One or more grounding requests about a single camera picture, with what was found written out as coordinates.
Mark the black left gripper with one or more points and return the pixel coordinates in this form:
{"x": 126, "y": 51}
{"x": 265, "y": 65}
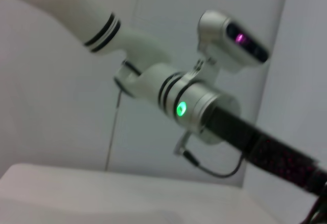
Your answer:
{"x": 255, "y": 137}

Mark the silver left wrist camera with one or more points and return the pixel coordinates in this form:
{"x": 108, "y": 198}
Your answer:
{"x": 217, "y": 34}

